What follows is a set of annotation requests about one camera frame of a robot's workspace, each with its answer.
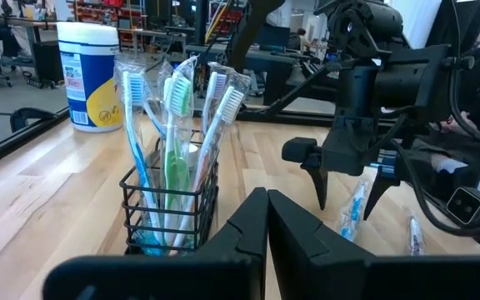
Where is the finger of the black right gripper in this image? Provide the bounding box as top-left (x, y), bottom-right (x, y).
top-left (362, 162), bottom-right (400, 221)
top-left (281, 137), bottom-right (328, 211)

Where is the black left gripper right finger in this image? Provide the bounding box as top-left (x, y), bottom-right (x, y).
top-left (267, 188), bottom-right (480, 300)

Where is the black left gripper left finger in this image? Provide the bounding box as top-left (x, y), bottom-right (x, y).
top-left (42, 186), bottom-right (271, 300)

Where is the purple toothbrush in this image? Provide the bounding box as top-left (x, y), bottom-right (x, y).
top-left (406, 212), bottom-right (426, 256)

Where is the white packaged toothbrush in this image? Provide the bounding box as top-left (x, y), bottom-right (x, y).
top-left (168, 72), bottom-right (253, 256)

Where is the green toothbrush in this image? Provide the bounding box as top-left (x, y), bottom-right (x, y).
top-left (158, 56), bottom-right (199, 247)

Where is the Lysol wipes canister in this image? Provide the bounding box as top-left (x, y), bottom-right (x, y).
top-left (56, 21), bottom-right (125, 133)

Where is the shelf rack with red bins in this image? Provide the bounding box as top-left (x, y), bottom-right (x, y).
top-left (72, 0), bottom-right (149, 24)

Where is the black computer tower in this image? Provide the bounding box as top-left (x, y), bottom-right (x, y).
top-left (31, 40), bottom-right (65, 87)

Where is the black wire caddy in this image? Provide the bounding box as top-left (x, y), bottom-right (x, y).
top-left (118, 128), bottom-right (220, 256)

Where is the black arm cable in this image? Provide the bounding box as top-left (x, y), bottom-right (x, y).
top-left (389, 53), bottom-right (480, 238)

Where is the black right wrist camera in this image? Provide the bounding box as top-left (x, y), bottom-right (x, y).
top-left (446, 186), bottom-right (480, 227)

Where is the black arched handle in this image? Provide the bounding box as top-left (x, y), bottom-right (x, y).
top-left (9, 107), bottom-right (58, 133)

